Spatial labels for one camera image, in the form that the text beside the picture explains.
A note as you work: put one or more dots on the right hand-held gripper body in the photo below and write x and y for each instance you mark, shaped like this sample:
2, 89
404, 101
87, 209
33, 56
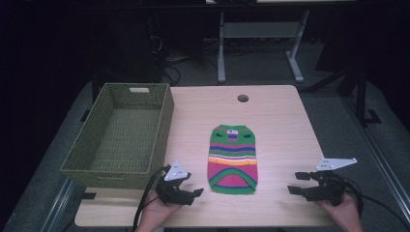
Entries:
327, 190

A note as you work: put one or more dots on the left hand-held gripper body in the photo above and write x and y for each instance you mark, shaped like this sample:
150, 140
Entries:
172, 193

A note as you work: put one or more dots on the striped knit pet sweater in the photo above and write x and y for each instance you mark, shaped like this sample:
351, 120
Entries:
232, 161

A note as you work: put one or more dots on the person's left hand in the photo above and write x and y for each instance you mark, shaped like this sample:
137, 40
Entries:
154, 214

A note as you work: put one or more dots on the person's right hand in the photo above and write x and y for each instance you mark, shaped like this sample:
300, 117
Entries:
345, 216

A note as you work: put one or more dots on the green woven basket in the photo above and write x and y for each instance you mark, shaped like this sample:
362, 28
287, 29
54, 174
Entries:
129, 138

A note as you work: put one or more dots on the black floor stand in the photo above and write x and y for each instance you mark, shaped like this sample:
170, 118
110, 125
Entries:
361, 93

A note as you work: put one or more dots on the metal floor rail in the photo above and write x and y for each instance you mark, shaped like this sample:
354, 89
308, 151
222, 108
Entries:
56, 209
380, 158

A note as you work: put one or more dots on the grey metal table frame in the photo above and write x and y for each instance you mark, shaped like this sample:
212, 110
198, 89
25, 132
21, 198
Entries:
261, 29

